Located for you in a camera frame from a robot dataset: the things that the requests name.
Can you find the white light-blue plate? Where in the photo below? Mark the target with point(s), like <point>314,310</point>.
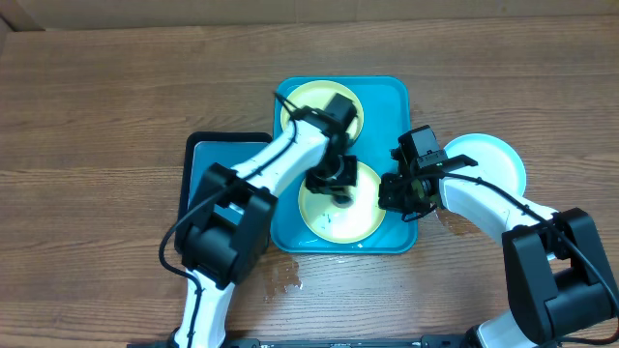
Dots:
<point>498,162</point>

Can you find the black water basin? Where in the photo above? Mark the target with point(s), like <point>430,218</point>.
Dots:
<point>205,148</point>

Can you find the small yellow plate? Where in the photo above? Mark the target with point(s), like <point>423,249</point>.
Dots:
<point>318,93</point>

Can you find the large yellow plate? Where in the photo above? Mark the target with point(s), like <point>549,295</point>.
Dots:
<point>344,223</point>

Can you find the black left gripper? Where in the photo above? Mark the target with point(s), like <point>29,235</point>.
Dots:
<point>317,183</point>

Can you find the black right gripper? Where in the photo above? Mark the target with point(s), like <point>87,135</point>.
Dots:
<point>395,203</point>

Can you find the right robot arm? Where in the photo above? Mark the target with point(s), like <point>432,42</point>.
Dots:
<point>558,277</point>

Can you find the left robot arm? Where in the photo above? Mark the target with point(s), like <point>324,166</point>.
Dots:
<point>227,224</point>

